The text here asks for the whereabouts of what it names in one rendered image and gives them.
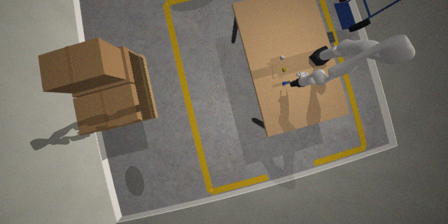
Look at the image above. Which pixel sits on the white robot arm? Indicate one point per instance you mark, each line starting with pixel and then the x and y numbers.
pixel 395 50

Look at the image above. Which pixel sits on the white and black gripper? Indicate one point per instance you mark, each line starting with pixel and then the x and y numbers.
pixel 298 82

